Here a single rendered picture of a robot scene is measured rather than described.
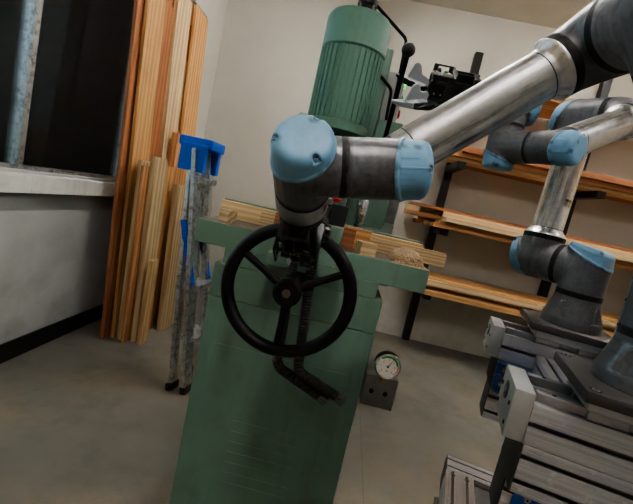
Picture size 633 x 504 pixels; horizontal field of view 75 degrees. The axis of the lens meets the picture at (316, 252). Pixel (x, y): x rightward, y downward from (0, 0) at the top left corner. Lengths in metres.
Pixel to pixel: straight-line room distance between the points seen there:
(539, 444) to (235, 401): 0.71
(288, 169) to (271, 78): 3.28
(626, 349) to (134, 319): 2.25
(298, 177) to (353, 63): 0.72
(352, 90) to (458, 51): 2.73
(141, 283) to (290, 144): 2.08
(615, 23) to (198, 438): 1.20
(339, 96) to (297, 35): 2.70
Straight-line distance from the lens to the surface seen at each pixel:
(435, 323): 3.74
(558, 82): 0.73
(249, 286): 1.07
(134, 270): 2.46
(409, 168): 0.49
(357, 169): 0.48
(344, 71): 1.15
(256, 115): 3.69
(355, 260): 1.02
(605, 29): 0.70
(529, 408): 0.82
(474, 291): 3.23
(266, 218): 1.20
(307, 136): 0.47
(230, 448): 1.24
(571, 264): 1.32
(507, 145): 1.10
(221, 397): 1.18
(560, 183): 1.40
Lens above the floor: 1.01
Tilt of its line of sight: 7 degrees down
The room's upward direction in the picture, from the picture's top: 13 degrees clockwise
